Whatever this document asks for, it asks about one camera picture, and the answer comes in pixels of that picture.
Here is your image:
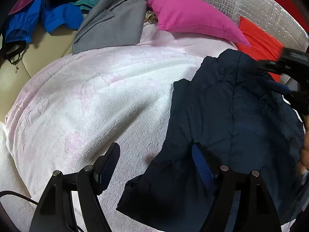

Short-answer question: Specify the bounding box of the navy blue jacket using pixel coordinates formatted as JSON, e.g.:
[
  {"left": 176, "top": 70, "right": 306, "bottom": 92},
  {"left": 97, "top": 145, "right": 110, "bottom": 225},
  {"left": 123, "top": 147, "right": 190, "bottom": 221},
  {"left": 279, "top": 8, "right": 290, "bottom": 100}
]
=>
[{"left": 117, "top": 50, "right": 308, "bottom": 231}]

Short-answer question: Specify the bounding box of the person's right hand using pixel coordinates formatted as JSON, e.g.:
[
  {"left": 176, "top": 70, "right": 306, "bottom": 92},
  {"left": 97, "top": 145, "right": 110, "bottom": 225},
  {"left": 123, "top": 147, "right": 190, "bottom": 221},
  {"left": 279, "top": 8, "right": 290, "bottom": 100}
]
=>
[{"left": 298, "top": 132, "right": 309, "bottom": 175}]

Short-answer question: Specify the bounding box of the orange red cushion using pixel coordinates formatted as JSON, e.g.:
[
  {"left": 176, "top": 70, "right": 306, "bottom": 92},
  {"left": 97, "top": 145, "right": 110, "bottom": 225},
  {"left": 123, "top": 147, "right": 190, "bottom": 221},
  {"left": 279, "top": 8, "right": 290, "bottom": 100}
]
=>
[{"left": 235, "top": 17, "right": 284, "bottom": 70}]

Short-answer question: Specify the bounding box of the silver foil insulation panel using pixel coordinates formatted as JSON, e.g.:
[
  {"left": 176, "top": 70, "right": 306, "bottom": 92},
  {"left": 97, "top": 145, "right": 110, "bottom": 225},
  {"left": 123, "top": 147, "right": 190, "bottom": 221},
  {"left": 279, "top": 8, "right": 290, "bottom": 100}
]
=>
[{"left": 203, "top": 0, "right": 308, "bottom": 52}]

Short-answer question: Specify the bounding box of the pink white bed blanket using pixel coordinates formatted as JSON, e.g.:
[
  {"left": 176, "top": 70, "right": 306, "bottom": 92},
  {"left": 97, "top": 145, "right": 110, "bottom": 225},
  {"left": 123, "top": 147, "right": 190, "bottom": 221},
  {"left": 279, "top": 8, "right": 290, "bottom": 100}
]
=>
[{"left": 1, "top": 25, "right": 233, "bottom": 231}]

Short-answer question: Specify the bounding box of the magenta pink pillow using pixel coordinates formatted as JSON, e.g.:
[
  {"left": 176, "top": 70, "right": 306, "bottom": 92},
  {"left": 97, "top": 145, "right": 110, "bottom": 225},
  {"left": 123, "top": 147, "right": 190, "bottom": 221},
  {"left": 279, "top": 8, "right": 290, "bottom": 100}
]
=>
[{"left": 147, "top": 0, "right": 250, "bottom": 46}]

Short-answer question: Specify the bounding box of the beige leather sofa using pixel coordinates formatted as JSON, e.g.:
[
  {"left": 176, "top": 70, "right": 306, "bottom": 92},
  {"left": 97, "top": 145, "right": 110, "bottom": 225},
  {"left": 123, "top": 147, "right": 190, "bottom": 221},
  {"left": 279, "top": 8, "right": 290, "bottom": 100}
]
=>
[{"left": 0, "top": 24, "right": 76, "bottom": 123}]

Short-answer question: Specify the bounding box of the grey folded garment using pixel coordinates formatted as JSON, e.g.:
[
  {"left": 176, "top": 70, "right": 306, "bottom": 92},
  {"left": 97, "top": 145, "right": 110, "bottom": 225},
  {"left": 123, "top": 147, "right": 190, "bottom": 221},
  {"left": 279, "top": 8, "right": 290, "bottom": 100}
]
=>
[{"left": 72, "top": 0, "right": 148, "bottom": 55}]

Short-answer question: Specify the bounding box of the bright blue garment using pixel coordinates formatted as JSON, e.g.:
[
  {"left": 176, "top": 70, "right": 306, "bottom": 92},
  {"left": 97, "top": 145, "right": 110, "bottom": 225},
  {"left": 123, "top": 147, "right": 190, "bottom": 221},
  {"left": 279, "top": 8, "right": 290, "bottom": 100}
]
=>
[{"left": 5, "top": 0, "right": 84, "bottom": 43}]

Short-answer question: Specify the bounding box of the teal garment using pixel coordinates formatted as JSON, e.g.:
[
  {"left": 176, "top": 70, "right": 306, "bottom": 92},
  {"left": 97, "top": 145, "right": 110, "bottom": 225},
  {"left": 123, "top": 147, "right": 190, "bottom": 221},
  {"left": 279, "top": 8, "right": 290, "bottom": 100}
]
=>
[{"left": 72, "top": 0, "right": 100, "bottom": 14}]

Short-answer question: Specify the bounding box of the black cable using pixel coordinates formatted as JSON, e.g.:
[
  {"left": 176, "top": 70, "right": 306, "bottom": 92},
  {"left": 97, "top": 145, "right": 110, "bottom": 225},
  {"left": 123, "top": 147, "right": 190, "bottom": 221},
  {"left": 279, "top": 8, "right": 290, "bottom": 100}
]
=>
[{"left": 0, "top": 189, "right": 39, "bottom": 232}]

